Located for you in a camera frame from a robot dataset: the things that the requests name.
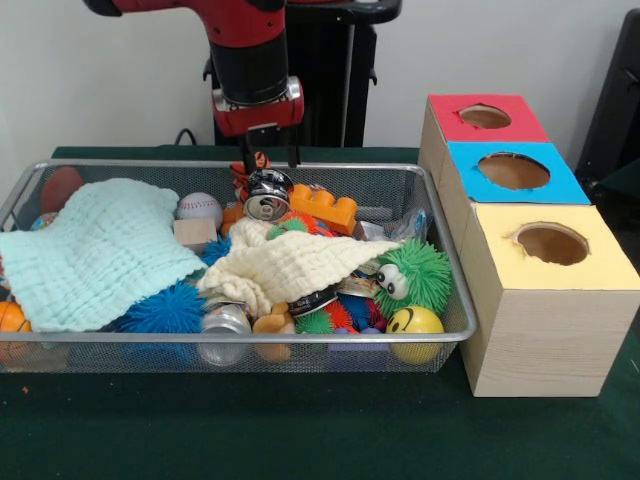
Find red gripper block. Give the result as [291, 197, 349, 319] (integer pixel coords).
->
[212, 92, 306, 177]

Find orange striped tiger toy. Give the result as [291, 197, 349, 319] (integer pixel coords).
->
[232, 152, 273, 201]

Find clear shallow mesh bin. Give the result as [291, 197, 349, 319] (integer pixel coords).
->
[0, 160, 478, 375]

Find wooden box with three holes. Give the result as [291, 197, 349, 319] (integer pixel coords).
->
[418, 94, 640, 398]

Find crushed black silver can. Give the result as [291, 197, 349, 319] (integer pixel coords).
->
[243, 168, 296, 223]

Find orange toy building block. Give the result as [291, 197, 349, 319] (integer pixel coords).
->
[290, 184, 358, 236]

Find small white baseball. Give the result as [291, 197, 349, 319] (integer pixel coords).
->
[176, 192, 224, 229]

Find cream waffle cloth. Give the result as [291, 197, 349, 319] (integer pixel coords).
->
[197, 215, 401, 319]

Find green fuzzy toy with eyes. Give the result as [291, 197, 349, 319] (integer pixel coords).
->
[372, 238, 454, 321]

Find blue spiky ball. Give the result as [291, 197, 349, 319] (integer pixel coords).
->
[118, 282, 208, 336]

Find mint green waffle cloth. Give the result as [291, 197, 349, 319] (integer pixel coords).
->
[0, 178, 209, 333]

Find small brown football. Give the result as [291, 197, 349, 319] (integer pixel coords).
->
[40, 166, 86, 215]

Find yellow smiley ball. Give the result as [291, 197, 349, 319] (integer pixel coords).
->
[386, 305, 445, 363]

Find dark green table cloth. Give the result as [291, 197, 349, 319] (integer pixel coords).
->
[0, 145, 640, 480]

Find small orange basketball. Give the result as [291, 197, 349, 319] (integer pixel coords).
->
[0, 300, 33, 363]

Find black stand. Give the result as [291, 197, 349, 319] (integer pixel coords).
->
[575, 8, 640, 186]

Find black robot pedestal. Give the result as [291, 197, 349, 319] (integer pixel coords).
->
[205, 0, 403, 149]

